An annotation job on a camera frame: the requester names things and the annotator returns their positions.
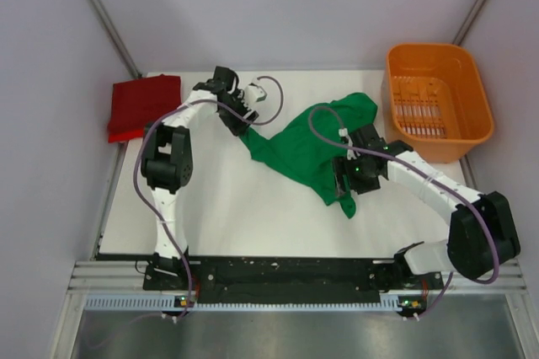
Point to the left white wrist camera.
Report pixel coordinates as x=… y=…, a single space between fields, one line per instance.
x=254 y=93

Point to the left corner metal post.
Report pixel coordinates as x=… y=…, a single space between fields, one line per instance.
x=113 y=35

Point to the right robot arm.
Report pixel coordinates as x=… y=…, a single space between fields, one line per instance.
x=481 y=228

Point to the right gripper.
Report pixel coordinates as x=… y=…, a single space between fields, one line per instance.
x=360 y=187

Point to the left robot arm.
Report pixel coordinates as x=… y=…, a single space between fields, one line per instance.
x=166 y=161

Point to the aluminium frame rail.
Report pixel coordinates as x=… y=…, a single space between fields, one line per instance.
x=123 y=276

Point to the green t shirt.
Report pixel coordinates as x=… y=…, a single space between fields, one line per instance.
x=299 y=155

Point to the grey slotted cable duct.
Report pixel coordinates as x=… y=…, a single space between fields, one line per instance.
x=169 y=303

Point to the folded red t shirt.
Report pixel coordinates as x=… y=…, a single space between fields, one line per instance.
x=138 y=102

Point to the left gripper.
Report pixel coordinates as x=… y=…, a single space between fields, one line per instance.
x=236 y=125

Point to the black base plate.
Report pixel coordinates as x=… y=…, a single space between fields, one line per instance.
x=283 y=280

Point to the orange plastic basket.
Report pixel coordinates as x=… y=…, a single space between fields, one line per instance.
x=434 y=100

